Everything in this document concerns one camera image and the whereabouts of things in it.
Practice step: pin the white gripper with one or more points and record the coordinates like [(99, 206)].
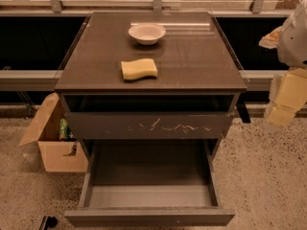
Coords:
[(295, 41)]

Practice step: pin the yellow sponge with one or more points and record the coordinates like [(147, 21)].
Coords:
[(138, 69)]

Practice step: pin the dark grey drawer cabinet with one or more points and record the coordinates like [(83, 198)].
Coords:
[(197, 70)]

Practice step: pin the open bottom drawer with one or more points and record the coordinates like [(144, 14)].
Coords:
[(136, 183)]

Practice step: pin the scratched top drawer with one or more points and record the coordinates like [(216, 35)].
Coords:
[(149, 125)]

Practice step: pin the white bowl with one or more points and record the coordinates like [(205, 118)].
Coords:
[(147, 33)]

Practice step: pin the green snack bag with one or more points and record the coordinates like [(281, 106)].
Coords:
[(65, 132)]

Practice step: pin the cardboard box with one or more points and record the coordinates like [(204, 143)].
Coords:
[(58, 156)]

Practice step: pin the black object on floor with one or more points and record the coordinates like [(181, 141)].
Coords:
[(48, 222)]

